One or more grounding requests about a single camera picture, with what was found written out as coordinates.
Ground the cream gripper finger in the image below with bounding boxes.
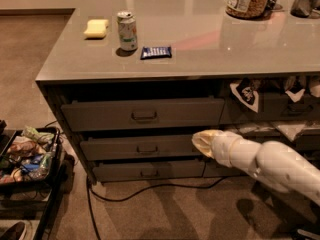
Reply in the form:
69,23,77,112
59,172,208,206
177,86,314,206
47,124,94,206
192,130,221,143
193,141,214,159

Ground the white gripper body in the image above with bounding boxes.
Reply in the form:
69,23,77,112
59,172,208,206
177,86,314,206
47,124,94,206
211,131,261,168

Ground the grey top drawer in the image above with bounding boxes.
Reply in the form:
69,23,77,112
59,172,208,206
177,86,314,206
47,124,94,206
61,97,224,132

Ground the grey drawer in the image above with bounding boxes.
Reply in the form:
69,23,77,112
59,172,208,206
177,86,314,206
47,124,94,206
61,97,224,132
93,159,205,182
80,135,200,161

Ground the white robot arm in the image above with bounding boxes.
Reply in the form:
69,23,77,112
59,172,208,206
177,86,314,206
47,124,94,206
192,130,320,205

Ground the grey middle drawer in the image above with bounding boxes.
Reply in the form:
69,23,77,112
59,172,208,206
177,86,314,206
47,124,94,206
80,135,200,161

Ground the white cloth in drawer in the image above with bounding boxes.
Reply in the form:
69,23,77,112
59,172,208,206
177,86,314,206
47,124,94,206
227,120,320,141

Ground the grey bottom drawer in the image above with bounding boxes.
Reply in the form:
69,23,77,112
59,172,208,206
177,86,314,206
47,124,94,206
93,159,205,182

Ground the black white pennant flag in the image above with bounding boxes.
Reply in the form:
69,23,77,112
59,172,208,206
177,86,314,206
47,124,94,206
230,78,261,112

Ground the blue snack bar wrapper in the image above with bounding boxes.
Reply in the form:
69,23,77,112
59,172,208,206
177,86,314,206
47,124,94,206
140,47,172,60

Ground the green white soda can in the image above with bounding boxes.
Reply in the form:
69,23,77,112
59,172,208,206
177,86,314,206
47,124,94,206
117,11,138,51

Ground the large jar of nuts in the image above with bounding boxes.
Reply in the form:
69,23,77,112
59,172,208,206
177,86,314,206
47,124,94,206
226,0,268,19

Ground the yellow sponge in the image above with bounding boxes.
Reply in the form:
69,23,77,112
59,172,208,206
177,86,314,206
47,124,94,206
84,19,109,38

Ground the dark glass pitcher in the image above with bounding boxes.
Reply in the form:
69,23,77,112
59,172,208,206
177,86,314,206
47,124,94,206
290,0,320,19

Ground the black tray of snacks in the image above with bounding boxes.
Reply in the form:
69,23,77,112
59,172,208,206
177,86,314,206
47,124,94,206
0,126,60,186

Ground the dark shoe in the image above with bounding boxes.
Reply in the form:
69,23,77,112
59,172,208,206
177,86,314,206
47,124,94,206
0,222,26,240

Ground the black floor cable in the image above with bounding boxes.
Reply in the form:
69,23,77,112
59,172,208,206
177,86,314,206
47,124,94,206
86,175,231,240

